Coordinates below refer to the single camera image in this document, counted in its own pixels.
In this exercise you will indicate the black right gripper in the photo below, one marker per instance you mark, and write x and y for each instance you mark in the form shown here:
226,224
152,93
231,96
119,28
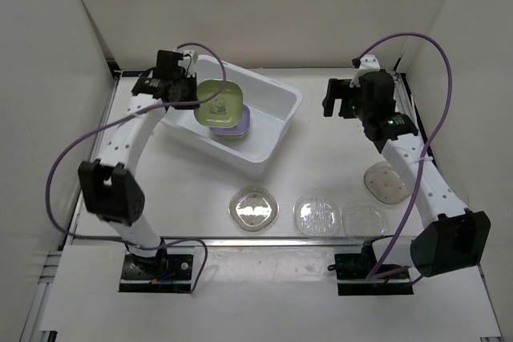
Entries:
336,89

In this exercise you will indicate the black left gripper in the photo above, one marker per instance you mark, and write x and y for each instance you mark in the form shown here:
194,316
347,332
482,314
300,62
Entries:
191,82

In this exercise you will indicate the green panda plate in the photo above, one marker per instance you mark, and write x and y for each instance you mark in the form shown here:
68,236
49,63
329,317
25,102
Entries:
224,110

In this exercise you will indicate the purple panda plate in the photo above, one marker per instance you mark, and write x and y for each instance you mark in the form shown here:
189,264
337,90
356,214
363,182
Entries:
238,130

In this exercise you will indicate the clear smoky oval plate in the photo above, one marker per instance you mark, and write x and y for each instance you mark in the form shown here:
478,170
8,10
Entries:
384,184

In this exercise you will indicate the clear iridescent square plate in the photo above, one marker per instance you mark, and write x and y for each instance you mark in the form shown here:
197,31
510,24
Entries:
253,208

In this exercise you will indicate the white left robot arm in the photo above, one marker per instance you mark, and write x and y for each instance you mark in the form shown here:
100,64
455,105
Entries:
108,183

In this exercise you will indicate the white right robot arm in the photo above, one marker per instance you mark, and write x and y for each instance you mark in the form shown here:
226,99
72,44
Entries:
453,236

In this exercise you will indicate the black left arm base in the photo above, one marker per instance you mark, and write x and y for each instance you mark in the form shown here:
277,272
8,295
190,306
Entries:
174,276

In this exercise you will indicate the white plastic bin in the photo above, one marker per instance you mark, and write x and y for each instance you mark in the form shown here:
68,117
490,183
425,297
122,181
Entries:
271,105

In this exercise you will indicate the blue label left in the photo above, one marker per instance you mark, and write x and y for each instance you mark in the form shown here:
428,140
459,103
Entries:
131,73

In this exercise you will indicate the clear textured glass plate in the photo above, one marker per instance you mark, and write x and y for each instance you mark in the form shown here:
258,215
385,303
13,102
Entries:
317,216

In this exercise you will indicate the clear frosted flat plate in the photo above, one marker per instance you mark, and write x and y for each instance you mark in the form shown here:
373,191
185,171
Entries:
361,221

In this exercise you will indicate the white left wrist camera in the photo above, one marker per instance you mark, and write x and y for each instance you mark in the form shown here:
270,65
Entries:
188,62

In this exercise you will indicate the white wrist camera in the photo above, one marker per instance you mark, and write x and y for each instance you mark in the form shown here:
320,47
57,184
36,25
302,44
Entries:
188,62
365,64

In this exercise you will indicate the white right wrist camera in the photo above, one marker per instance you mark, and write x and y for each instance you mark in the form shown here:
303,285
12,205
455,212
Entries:
365,64

